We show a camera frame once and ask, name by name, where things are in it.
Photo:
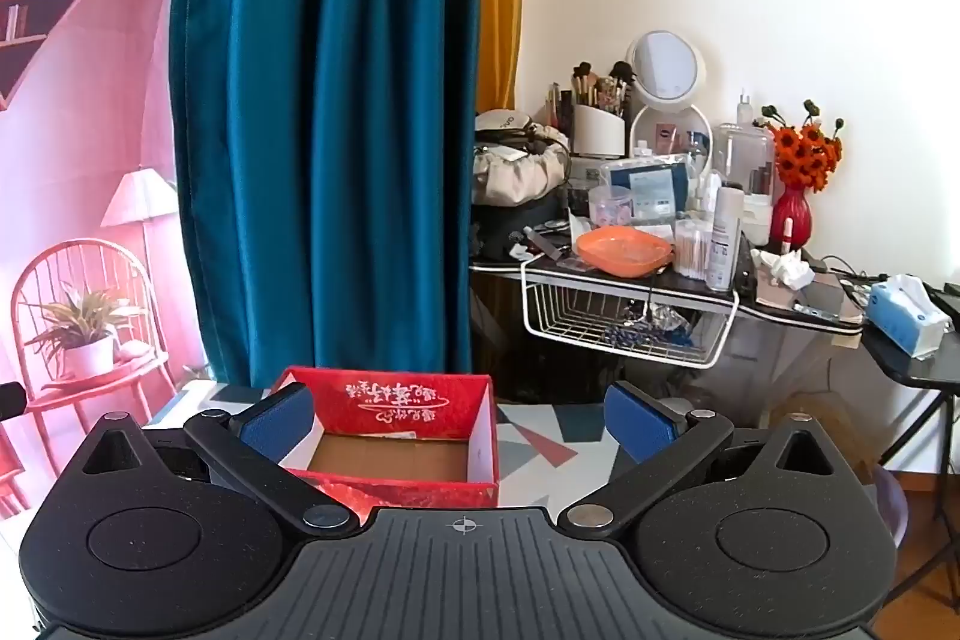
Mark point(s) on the small clear bottle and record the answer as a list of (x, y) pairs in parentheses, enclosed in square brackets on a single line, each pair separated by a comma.
[(744, 108)]

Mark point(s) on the black side table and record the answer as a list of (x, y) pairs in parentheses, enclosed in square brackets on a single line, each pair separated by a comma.
[(915, 366)]

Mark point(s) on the clear cotton swab box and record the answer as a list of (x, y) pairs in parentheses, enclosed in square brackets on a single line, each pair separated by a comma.
[(694, 250)]

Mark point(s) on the pink wall poster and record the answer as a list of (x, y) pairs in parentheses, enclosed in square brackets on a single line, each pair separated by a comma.
[(90, 123)]

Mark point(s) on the tissue box with crumpled tissue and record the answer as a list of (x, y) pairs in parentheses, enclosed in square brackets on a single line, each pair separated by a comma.
[(780, 280)]

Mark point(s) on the beige bag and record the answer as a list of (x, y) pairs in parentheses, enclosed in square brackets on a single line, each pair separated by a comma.
[(517, 175)]

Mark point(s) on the bunch of makeup brushes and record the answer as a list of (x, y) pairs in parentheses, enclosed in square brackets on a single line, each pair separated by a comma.
[(596, 81)]

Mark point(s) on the red strawberry print cardboard box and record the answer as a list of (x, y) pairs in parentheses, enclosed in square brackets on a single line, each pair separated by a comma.
[(405, 407)]

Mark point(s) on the blue and white packet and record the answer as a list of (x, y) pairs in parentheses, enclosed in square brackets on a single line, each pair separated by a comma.
[(649, 186)]

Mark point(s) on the white round cosmetics organizer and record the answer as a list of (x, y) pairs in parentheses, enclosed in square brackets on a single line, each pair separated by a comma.
[(649, 130)]

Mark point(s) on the blue tissue pack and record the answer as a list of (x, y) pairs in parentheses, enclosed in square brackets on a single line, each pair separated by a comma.
[(904, 314)]

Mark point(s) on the pile of foil packets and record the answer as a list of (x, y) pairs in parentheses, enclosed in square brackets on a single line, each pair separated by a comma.
[(652, 323)]

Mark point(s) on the white cap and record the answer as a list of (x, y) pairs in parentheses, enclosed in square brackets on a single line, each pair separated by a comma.
[(502, 123)]

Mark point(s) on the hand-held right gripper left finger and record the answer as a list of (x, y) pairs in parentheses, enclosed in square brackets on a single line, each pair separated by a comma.
[(277, 424)]

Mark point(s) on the red vase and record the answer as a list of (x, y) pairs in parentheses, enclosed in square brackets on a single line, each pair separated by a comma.
[(791, 218)]

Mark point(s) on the black bag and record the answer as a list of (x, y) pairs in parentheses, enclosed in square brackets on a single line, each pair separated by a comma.
[(510, 227)]

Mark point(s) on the white brush holder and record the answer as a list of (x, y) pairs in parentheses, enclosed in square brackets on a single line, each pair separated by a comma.
[(598, 132)]

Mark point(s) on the round white vanity mirror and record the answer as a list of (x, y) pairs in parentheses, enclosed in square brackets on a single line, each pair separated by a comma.
[(664, 64)]

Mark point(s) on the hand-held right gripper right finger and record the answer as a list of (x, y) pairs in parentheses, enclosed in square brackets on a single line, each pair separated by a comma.
[(643, 421)]

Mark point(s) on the white spray can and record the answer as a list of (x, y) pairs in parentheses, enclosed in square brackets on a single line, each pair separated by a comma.
[(725, 235)]

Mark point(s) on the clear round jar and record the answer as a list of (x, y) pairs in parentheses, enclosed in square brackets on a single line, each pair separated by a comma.
[(609, 205)]

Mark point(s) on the orange bowl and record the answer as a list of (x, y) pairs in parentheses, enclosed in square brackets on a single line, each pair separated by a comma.
[(622, 250)]

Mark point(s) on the black dressing table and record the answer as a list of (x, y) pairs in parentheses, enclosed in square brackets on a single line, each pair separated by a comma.
[(495, 325)]

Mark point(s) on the teal curtain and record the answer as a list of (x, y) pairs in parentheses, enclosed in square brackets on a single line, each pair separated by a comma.
[(322, 123)]

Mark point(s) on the purple stool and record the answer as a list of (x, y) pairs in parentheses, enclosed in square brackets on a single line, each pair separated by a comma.
[(892, 505)]

